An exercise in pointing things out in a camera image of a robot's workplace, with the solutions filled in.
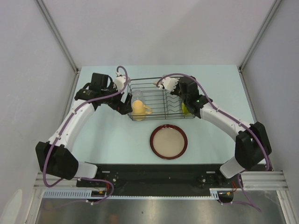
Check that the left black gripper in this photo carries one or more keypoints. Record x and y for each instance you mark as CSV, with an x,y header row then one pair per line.
x,y
122,108

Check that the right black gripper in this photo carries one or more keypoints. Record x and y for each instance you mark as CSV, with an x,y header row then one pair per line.
x,y
174,91

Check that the clear plastic cup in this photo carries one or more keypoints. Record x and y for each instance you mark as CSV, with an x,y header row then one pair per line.
x,y
137,95

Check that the yellow mug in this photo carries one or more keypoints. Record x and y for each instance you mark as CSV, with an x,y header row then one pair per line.
x,y
140,110

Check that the black wire dish rack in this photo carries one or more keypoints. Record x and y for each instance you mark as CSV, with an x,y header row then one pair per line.
x,y
163,104

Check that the yellow-green bowl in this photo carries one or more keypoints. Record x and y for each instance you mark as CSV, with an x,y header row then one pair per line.
x,y
185,110

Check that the red rimmed beige plate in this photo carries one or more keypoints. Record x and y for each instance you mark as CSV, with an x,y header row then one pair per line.
x,y
168,142

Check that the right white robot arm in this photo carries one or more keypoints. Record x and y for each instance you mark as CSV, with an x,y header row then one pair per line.
x,y
252,144

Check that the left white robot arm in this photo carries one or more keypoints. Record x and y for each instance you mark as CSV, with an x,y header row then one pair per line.
x,y
55,155

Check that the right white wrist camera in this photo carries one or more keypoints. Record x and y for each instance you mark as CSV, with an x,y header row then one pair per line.
x,y
167,83

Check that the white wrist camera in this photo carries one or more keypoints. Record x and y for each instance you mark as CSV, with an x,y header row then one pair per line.
x,y
120,81
167,83

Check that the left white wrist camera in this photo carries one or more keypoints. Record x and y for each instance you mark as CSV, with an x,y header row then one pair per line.
x,y
120,81

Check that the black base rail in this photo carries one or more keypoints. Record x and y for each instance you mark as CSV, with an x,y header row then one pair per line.
x,y
160,180

